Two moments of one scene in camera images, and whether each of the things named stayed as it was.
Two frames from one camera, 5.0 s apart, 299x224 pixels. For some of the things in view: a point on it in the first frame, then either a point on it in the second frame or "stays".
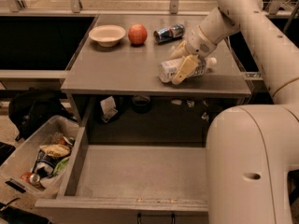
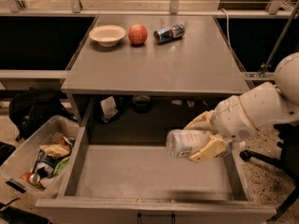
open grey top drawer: [130, 184] stays
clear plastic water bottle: [167, 69] → [184, 143]
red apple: [137, 34] stays
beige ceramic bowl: [107, 35] stays
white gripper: [199, 44] → [231, 118]
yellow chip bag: [56, 149] stays
